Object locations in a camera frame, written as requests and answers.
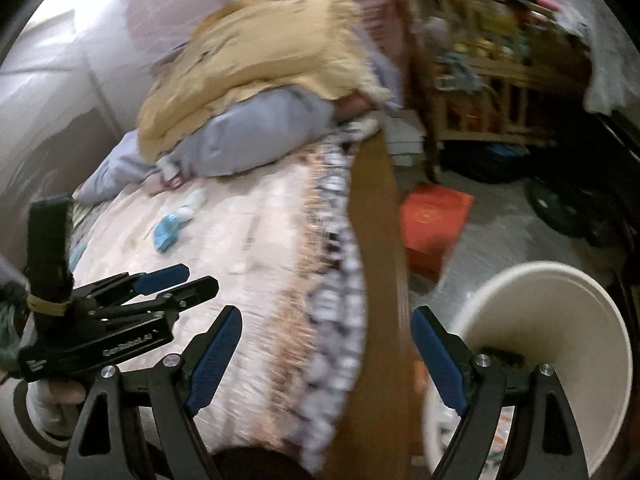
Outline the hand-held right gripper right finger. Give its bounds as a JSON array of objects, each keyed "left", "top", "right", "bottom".
[{"left": 411, "top": 305, "right": 590, "bottom": 480}]

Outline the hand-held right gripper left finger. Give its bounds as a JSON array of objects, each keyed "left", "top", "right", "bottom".
[{"left": 62, "top": 305, "right": 244, "bottom": 480}]

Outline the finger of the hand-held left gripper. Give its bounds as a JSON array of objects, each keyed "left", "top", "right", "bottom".
[
  {"left": 95, "top": 275, "right": 220, "bottom": 320},
  {"left": 75, "top": 263, "right": 191, "bottom": 307}
]

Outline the white plastic bin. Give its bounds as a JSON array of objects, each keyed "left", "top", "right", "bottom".
[{"left": 422, "top": 260, "right": 629, "bottom": 480}]

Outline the person's left hand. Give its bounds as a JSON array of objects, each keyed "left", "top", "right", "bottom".
[{"left": 42, "top": 379, "right": 89, "bottom": 407}]

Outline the bed with patterned cover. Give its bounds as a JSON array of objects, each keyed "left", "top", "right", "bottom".
[{"left": 69, "top": 122, "right": 383, "bottom": 463}]

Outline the white crumpled plastic wrapper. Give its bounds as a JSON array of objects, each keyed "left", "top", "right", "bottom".
[{"left": 176, "top": 189, "right": 207, "bottom": 222}]

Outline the white round appliance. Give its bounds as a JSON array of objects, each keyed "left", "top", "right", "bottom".
[{"left": 0, "top": 375, "right": 87, "bottom": 457}]

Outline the red and white small wrapper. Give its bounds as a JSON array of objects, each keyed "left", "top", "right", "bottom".
[{"left": 156, "top": 156, "right": 184, "bottom": 192}]

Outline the orange-red box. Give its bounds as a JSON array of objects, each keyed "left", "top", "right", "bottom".
[{"left": 399, "top": 182, "right": 475, "bottom": 284}]

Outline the black stroller wheel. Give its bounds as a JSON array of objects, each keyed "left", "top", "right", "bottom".
[{"left": 524, "top": 179, "right": 603, "bottom": 242}]

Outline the black bag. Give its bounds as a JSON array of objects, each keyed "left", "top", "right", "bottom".
[{"left": 459, "top": 144, "right": 532, "bottom": 183}]

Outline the yellow blanket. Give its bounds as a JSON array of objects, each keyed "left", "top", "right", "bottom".
[{"left": 136, "top": 0, "right": 392, "bottom": 162}]

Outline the wooden crib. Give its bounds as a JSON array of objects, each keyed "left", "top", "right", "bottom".
[{"left": 404, "top": 0, "right": 592, "bottom": 182}]

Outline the white printed cloth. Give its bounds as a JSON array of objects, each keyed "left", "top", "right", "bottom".
[{"left": 554, "top": 0, "right": 640, "bottom": 117}]

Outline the wooden bed frame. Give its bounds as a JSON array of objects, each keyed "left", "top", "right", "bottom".
[{"left": 320, "top": 127, "right": 427, "bottom": 480}]

